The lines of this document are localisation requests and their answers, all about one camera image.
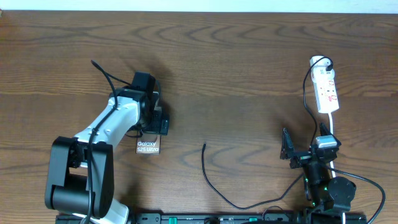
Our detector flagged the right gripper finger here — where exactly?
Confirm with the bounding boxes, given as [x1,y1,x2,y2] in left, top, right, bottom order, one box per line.
[319,123,341,145]
[280,128,294,159]

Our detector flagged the black charger cable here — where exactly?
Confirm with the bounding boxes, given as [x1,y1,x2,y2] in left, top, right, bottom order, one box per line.
[201,56,334,210]

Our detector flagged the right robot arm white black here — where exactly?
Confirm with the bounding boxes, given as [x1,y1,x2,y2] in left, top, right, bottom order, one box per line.
[280,123,366,223]

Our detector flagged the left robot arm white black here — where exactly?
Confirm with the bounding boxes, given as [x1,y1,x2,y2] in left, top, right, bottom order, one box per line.
[44,72,169,223]

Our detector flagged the white power strip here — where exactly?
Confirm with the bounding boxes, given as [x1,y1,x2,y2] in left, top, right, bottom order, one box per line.
[310,55,340,114]

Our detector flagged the white power strip cord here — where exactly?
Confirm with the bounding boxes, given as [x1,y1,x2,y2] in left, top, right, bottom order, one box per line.
[328,112,346,224]

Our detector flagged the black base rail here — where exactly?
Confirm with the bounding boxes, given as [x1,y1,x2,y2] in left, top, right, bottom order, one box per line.
[55,211,368,224]

